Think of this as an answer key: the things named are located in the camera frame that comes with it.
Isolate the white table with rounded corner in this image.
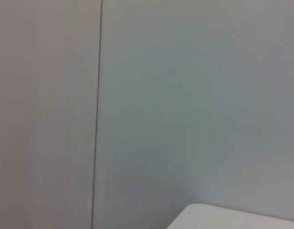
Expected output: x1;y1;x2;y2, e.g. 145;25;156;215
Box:
166;203;294;229

